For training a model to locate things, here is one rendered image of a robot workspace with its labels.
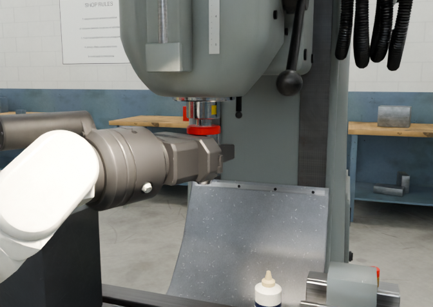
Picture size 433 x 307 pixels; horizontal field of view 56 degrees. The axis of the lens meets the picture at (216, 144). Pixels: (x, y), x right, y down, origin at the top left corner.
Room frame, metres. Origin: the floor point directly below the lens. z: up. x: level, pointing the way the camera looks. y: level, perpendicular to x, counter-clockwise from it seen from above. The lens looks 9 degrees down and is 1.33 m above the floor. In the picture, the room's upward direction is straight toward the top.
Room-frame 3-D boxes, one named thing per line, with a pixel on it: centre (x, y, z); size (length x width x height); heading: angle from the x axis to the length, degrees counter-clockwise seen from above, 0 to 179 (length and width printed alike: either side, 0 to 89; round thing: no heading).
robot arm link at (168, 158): (0.50, 0.08, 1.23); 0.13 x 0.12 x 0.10; 49
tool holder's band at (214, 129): (0.57, 0.02, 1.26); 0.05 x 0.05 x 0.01
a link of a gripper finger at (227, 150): (0.54, -0.01, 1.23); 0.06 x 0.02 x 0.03; 139
